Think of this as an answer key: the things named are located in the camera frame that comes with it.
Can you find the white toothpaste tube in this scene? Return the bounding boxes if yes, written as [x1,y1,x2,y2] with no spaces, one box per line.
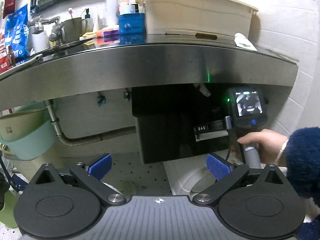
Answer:
[234,33,258,51]

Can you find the mint green plastic basin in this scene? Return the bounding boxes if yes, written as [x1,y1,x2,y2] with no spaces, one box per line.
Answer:
[1,102,57,160]

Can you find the person's right hand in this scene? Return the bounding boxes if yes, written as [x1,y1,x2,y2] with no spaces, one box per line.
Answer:
[238,129,289,167]

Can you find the chrome faucet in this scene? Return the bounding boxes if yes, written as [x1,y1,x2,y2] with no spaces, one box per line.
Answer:
[26,15,63,43]

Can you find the blue box on counter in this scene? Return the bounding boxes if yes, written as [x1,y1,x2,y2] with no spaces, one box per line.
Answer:
[118,12,145,35]

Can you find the orange and purple small box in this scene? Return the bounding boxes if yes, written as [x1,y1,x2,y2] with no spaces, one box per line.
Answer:
[96,25,119,38]

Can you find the black cabinet under counter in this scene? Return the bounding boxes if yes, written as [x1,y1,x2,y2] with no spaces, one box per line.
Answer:
[131,83,229,164]

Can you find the white plastic pipe fitting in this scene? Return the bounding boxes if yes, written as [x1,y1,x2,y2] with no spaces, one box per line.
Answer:
[194,83,211,97]

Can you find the steel-fronted black counter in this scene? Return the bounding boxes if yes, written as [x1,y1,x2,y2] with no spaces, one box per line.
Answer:
[1,35,298,110]

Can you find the white cup by faucet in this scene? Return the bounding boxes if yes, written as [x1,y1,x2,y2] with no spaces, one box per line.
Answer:
[31,31,50,53]

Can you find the beige plastic storage tub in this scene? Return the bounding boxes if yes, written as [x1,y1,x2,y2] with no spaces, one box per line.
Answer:
[136,0,258,38]

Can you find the white lotion bottle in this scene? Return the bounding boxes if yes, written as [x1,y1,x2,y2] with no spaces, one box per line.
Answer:
[105,0,118,27]

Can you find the dark blue fuzzy sleeve forearm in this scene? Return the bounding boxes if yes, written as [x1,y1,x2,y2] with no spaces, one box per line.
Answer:
[285,127,320,240]

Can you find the white toilet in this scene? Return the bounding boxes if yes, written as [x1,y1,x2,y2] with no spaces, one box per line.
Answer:
[163,154,216,199]

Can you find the olive green mug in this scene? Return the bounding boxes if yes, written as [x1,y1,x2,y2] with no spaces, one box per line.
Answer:
[63,17,88,43]

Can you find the smartphone on counter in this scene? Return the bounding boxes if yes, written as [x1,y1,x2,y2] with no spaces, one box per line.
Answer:
[0,54,43,79]

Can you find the blue snack bag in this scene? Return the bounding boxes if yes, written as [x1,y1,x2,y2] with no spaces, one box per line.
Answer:
[4,4,29,62]

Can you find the corrugated metal drain hose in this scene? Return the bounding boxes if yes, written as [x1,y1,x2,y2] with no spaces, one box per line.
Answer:
[43,100,137,147]

